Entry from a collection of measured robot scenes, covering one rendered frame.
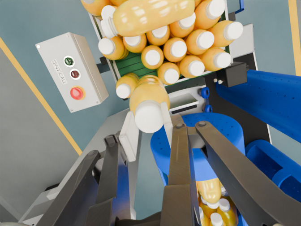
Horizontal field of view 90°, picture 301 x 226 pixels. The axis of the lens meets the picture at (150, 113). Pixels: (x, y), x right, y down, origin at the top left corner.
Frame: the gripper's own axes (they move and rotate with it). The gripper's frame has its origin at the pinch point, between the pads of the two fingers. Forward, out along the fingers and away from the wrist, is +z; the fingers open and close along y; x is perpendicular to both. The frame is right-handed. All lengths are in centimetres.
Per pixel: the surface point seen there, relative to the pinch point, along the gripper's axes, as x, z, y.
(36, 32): 55, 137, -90
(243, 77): -8.4, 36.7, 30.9
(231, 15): 11, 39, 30
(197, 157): -18.2, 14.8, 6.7
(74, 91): 4.6, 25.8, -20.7
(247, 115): -73, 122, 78
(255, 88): -27, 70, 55
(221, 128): -18.1, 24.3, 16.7
